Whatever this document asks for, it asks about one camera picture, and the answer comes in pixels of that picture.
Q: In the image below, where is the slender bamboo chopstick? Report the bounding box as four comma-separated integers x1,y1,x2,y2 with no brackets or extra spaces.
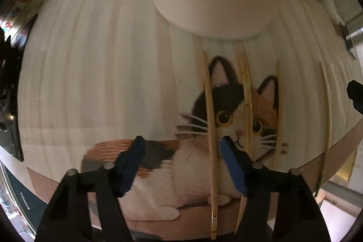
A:
201,41,219,240

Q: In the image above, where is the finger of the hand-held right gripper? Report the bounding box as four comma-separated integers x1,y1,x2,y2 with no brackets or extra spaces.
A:
347,79,363,115

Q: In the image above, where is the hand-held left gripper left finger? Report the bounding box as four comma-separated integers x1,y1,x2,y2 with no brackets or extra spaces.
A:
34,136,147,242

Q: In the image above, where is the row of bamboo chopsticks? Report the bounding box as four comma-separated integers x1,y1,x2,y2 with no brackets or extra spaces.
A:
234,42,333,235

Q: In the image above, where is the cat-print tablecloth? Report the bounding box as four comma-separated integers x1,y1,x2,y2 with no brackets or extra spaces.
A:
17,0,363,240

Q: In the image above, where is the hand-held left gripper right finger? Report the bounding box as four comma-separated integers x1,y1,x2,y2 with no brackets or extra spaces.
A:
220,137,332,242

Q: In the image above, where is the black gas stove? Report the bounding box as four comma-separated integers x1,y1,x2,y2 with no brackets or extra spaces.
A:
0,29,25,161

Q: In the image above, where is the black smartphone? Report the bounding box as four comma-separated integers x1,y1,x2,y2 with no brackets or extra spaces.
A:
344,26,357,59

